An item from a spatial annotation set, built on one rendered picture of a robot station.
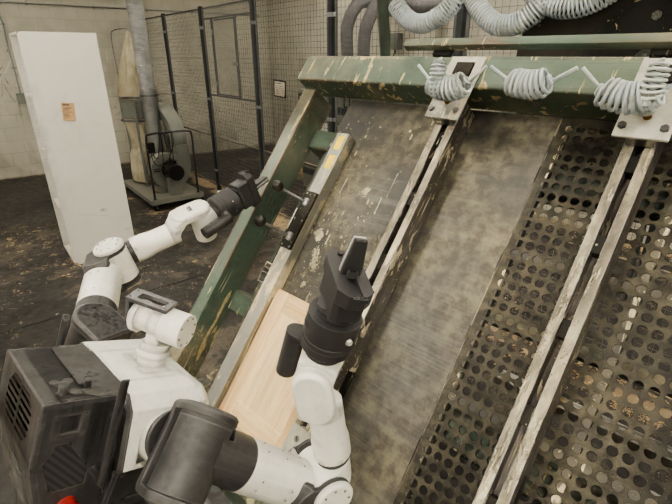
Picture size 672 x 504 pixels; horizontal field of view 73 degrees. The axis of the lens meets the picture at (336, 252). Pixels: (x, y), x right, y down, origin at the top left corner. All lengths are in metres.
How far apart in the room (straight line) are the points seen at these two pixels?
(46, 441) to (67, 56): 4.16
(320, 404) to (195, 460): 0.20
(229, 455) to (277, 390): 0.58
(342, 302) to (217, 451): 0.31
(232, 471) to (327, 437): 0.17
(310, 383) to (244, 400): 0.70
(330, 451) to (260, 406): 0.53
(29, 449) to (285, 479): 0.39
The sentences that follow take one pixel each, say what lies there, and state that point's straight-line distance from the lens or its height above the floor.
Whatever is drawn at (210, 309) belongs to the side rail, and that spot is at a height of 1.08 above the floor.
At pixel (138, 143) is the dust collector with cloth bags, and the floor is 0.73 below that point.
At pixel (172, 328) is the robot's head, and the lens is 0.88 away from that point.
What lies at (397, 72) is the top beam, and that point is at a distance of 1.46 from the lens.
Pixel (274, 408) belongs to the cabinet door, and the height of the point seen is 0.97.
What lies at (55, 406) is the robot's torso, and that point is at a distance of 0.81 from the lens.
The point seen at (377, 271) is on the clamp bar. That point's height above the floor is 1.35.
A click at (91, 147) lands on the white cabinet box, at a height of 1.10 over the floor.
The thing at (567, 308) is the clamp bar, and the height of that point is 1.41.
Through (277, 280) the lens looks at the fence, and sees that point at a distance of 1.42.
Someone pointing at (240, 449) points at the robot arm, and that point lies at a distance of 0.80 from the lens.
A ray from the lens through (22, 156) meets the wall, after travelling 9.25.
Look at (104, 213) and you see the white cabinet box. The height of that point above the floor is 0.46.
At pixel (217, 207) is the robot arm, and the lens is 1.38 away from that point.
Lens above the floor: 1.88
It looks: 24 degrees down
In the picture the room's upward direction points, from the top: straight up
